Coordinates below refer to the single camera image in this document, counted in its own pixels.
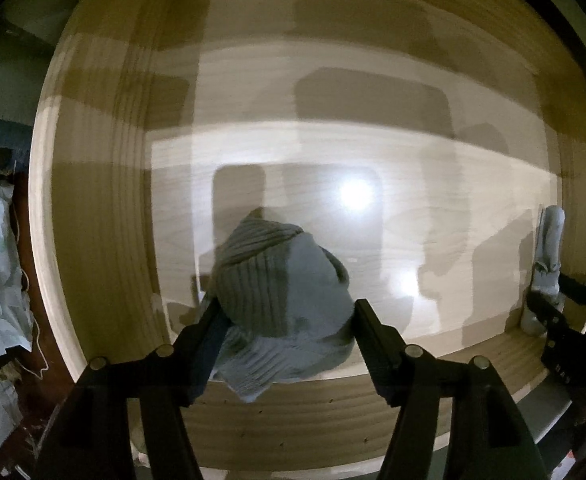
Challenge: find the pale grey sock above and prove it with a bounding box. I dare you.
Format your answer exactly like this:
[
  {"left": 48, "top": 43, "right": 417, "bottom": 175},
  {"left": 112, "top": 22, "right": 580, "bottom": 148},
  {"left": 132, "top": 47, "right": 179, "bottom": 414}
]
[{"left": 520, "top": 205, "right": 565, "bottom": 337}]

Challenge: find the grey ribbed garment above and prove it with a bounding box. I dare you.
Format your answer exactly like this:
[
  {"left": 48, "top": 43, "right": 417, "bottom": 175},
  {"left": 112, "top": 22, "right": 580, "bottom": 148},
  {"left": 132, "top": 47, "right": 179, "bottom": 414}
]
[{"left": 199, "top": 216, "right": 355, "bottom": 403}]

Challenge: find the light wooden drawer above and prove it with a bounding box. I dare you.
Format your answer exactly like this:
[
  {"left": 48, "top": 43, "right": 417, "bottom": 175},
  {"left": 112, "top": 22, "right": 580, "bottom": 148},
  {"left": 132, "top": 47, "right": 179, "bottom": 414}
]
[{"left": 27, "top": 0, "right": 586, "bottom": 476}]

